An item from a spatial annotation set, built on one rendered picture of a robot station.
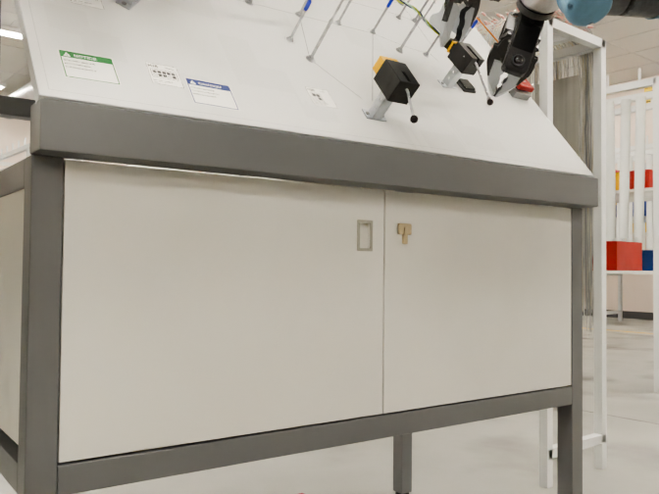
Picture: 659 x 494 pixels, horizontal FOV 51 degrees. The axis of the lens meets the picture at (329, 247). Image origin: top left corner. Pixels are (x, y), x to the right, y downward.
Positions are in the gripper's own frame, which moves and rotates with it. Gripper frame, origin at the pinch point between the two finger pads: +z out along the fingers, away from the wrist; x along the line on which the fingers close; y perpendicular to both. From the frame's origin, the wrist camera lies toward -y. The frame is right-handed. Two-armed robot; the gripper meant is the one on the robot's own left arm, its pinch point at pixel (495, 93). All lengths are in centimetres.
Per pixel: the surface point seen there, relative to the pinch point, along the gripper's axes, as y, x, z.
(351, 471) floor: -34, -7, 131
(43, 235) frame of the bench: -73, 54, -11
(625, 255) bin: 187, -140, 220
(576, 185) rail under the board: -1.9, -24.1, 14.4
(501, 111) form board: 9.7, -4.2, 11.1
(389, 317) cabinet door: -49, 6, 16
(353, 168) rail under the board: -38.0, 20.9, -5.2
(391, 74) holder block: -21.9, 20.3, -13.1
